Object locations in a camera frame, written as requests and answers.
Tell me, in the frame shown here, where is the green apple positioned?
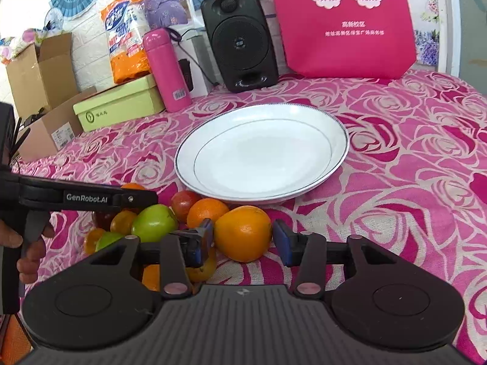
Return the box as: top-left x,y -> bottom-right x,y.
95,231 -> 124,252
131,204 -> 179,243

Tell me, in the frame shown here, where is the red tomato-like fruit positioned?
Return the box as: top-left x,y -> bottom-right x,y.
170,190 -> 201,223

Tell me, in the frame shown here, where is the small orange mandarin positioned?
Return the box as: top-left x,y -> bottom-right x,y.
187,198 -> 229,228

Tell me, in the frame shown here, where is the large orange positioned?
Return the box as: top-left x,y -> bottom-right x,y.
214,205 -> 272,263

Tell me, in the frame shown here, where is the person's left hand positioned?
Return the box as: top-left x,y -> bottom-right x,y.
0,220 -> 54,284

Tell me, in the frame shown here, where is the light green shoe box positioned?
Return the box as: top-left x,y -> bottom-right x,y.
73,74 -> 165,132

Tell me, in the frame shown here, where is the pink thermos bottle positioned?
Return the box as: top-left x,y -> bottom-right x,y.
143,28 -> 191,112

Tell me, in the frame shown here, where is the open cardboard box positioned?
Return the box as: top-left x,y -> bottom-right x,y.
7,31 -> 96,162

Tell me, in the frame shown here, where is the pink rose tablecloth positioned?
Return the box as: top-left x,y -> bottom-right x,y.
14,70 -> 486,363

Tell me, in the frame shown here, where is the white ceramic plate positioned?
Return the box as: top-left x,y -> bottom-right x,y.
174,103 -> 350,204

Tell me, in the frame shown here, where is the black speaker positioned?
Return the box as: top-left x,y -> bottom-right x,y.
201,0 -> 279,93

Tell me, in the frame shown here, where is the pink tote bag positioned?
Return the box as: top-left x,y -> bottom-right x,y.
273,0 -> 416,79

